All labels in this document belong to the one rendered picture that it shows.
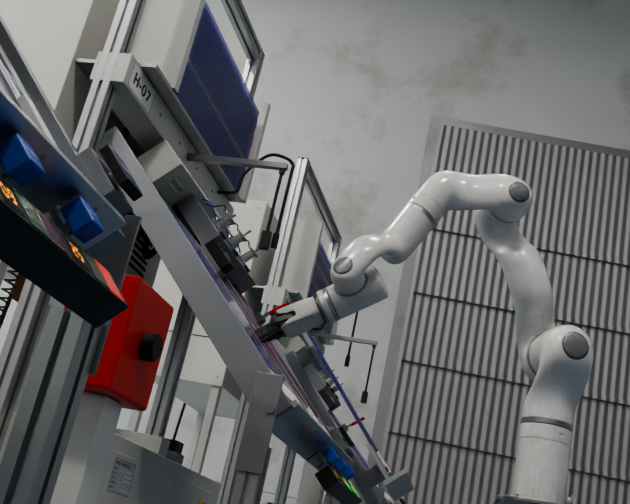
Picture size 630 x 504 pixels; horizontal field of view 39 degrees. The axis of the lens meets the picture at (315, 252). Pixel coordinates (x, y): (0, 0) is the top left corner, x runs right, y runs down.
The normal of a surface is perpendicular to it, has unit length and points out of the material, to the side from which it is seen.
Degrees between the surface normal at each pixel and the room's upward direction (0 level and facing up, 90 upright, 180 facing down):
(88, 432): 90
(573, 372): 128
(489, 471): 90
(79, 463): 90
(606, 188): 90
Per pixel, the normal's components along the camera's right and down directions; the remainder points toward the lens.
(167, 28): -0.19, -0.37
